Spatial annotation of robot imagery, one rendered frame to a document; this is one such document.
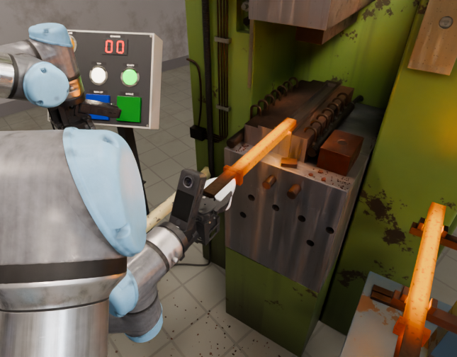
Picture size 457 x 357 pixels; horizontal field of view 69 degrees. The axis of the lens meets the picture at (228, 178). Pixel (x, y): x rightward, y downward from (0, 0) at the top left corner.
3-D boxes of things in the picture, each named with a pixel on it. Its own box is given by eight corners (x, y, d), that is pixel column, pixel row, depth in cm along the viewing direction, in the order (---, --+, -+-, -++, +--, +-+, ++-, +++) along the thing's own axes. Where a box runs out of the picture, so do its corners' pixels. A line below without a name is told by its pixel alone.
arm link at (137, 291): (95, 306, 57) (81, 275, 52) (141, 263, 65) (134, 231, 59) (127, 330, 54) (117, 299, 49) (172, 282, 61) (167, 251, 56)
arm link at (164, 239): (134, 232, 60) (169, 252, 56) (153, 217, 63) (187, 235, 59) (141, 260, 64) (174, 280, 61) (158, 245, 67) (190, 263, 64)
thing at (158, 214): (137, 246, 113) (134, 235, 110) (126, 239, 115) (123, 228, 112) (213, 179, 142) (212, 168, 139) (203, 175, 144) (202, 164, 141)
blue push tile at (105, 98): (108, 120, 102) (109, 95, 102) (84, 118, 103) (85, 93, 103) (111, 120, 104) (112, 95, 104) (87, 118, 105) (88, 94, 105)
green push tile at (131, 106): (139, 122, 102) (140, 97, 100) (115, 120, 102) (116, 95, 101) (141, 122, 103) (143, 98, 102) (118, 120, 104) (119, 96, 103)
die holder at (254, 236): (318, 293, 112) (347, 192, 85) (224, 246, 129) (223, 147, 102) (365, 201, 149) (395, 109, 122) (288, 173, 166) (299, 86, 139)
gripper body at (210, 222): (194, 215, 76) (158, 250, 68) (192, 185, 71) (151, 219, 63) (222, 229, 72) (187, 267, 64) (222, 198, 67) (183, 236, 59)
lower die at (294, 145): (303, 163, 96) (308, 137, 90) (244, 142, 104) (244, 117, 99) (349, 108, 123) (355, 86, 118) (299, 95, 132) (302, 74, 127)
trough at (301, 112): (290, 136, 93) (291, 132, 92) (273, 131, 96) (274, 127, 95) (340, 86, 121) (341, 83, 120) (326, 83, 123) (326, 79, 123)
